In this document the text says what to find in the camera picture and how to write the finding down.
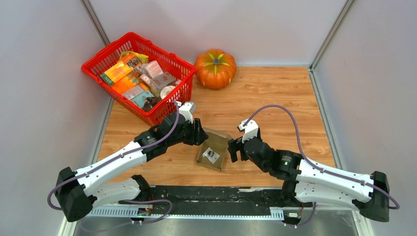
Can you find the grey pink box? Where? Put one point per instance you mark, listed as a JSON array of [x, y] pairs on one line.
[[161, 81]]

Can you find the red plastic shopping basket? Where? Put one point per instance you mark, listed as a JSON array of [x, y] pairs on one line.
[[155, 109]]

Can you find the small white packet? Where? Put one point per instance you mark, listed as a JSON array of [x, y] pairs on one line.
[[211, 155]]

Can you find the brown cardboard box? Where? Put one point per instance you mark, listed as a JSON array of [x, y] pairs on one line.
[[218, 141]]

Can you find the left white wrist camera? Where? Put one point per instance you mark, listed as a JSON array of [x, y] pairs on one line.
[[187, 109]]

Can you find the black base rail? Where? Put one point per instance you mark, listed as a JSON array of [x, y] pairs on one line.
[[221, 201]]

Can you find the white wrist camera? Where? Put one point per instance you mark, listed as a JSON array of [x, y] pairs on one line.
[[250, 130], [187, 109]]

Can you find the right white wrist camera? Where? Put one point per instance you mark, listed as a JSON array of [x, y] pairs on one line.
[[250, 130]]

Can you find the white tape roll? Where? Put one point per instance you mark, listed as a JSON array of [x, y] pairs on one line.
[[166, 90]]

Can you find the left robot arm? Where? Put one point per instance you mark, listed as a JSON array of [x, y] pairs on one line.
[[79, 191]]

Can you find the yellow snack bag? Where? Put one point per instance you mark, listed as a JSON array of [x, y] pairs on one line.
[[142, 57]]

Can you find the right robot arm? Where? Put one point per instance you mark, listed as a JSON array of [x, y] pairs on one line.
[[305, 183]]

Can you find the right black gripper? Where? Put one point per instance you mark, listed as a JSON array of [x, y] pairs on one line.
[[234, 146]]

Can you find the teal box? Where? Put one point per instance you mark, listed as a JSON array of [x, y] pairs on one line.
[[140, 99]]

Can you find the orange pumpkin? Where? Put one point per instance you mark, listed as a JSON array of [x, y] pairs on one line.
[[215, 69]]

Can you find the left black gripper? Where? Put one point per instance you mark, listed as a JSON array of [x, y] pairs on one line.
[[198, 135]]

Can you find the orange snack box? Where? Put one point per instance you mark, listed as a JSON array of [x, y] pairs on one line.
[[119, 70]]

